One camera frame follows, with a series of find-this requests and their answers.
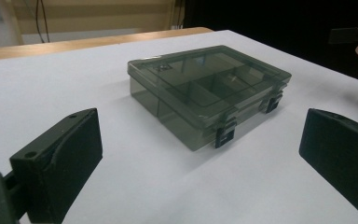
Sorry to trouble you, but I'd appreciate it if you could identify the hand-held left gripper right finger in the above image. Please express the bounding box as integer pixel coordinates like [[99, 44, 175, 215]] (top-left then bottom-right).
[[298, 107, 358, 223]]

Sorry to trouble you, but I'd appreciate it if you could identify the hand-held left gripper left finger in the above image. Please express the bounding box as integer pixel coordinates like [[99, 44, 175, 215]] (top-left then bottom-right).
[[8, 107, 103, 224]]

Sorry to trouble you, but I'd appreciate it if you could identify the grey transparent compartment box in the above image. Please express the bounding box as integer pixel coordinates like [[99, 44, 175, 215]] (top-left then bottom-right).
[[127, 45, 293, 152]]

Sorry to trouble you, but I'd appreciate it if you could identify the wooden board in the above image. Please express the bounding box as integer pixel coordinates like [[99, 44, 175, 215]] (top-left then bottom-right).
[[0, 26, 213, 63]]

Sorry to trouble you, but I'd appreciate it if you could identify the light wooden cabinet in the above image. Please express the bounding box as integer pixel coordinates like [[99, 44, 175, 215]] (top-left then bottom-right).
[[0, 0, 185, 45]]

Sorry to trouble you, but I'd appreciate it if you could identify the black hanging cable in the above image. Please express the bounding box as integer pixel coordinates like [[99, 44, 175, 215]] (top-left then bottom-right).
[[34, 0, 50, 44]]

